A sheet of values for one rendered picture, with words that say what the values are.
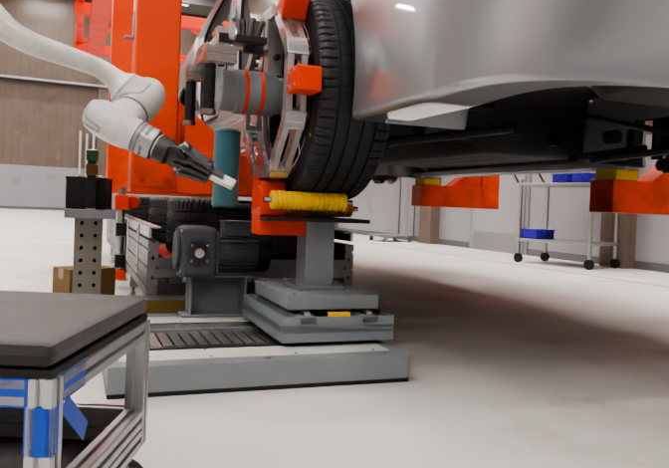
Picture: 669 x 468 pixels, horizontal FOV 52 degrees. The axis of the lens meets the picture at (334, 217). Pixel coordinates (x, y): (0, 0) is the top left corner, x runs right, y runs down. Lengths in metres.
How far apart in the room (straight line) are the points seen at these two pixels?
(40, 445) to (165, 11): 2.05
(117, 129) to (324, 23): 0.66
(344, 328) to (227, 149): 0.70
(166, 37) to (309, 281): 1.06
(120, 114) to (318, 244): 0.75
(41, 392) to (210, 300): 1.82
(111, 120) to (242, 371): 0.75
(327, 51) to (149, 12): 0.89
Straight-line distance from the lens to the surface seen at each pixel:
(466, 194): 5.31
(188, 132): 2.64
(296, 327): 2.04
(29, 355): 0.82
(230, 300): 2.63
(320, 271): 2.25
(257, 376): 1.88
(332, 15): 2.11
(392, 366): 2.01
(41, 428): 0.84
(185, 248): 2.41
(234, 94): 2.17
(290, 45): 2.02
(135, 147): 1.93
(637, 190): 3.64
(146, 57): 2.65
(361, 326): 2.11
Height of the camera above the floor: 0.50
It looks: 1 degrees down
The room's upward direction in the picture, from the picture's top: 2 degrees clockwise
